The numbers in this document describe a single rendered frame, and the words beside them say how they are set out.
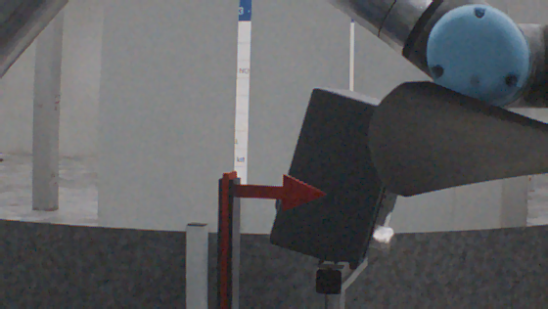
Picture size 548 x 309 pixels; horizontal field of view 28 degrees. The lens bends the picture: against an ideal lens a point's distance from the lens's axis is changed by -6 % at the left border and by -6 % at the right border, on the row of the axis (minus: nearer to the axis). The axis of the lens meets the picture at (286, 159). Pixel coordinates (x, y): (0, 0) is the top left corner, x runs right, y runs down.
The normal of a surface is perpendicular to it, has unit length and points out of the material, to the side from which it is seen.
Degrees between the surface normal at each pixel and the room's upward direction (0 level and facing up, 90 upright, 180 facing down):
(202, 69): 90
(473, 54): 90
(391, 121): 161
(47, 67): 90
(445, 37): 90
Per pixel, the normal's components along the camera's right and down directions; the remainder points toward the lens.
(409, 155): -0.07, 0.95
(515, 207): -0.24, 0.04
